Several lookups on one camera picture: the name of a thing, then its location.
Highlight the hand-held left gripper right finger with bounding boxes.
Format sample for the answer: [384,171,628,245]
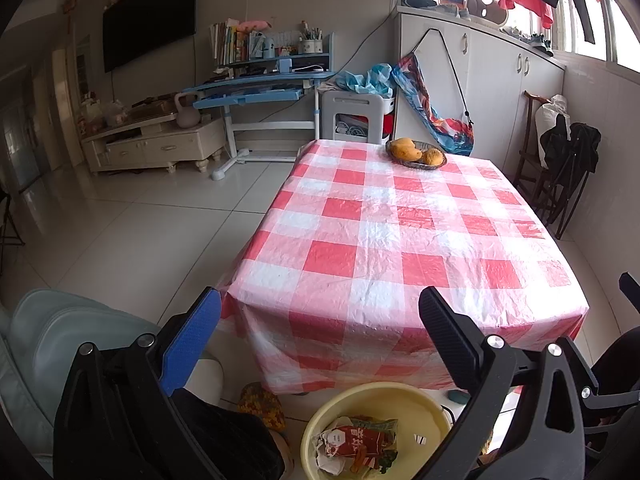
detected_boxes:
[418,286,586,480]

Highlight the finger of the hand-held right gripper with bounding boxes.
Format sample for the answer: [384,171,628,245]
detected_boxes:
[618,271,640,312]
[581,384,619,405]

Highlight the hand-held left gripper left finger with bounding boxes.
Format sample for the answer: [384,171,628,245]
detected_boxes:
[52,286,223,480]

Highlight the yellow plastic basin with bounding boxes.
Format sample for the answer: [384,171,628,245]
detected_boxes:
[300,381,453,480]

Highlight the red and white printed package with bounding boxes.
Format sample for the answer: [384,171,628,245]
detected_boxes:
[320,422,398,461]

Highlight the yellow green knitted slipper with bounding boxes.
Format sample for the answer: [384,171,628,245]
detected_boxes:
[237,381,288,433]

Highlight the pink white checkered tablecloth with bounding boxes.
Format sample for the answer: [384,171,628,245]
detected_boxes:
[217,138,590,396]

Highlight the pale green chair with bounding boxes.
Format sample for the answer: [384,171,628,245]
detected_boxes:
[0,287,226,480]

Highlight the black folding chair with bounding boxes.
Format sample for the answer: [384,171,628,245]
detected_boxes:
[535,121,602,241]

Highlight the wooden chair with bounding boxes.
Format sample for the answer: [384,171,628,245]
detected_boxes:
[512,90,556,211]

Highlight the glass fruit bowl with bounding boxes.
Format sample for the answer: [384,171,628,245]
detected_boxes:
[385,139,447,168]

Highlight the cream television stand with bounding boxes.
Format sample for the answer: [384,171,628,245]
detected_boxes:
[81,117,227,176]

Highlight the white stuffed bag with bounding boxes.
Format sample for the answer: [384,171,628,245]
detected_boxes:
[535,95,571,146]

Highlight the colourful printed bag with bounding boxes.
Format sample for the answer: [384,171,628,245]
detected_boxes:
[391,54,475,157]

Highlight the black folding stand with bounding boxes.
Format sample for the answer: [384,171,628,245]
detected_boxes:
[0,187,26,276]

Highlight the pink kettlebell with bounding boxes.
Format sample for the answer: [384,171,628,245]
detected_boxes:
[174,92,202,129]

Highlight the white cabinet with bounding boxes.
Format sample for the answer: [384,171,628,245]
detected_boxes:
[392,5,567,181]

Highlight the clear plastic bag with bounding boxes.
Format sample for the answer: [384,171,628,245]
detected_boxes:
[80,100,126,128]

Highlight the blue study desk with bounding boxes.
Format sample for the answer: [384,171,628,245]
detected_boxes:
[175,32,336,182]

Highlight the window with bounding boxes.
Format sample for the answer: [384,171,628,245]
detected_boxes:
[555,0,640,76]

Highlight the wooden door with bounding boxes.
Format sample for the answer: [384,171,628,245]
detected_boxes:
[50,35,96,171]

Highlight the grey shoes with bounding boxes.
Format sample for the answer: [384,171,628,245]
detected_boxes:
[500,25,556,57]

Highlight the blue crumpled cloth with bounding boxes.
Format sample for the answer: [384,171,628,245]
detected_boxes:
[332,63,396,97]

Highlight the row of books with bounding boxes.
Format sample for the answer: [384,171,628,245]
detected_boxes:
[209,19,251,66]

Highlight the white pen holder with pens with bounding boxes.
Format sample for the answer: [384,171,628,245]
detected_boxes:
[298,21,323,55]

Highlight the brown and white cushion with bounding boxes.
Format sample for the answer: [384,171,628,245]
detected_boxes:
[465,0,510,28]

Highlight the black television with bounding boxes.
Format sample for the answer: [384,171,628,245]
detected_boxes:
[102,0,198,73]

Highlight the black strap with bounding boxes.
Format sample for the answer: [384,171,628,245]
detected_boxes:
[412,27,476,126]

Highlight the red wall ornament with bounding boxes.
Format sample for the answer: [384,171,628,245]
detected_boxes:
[62,0,81,36]

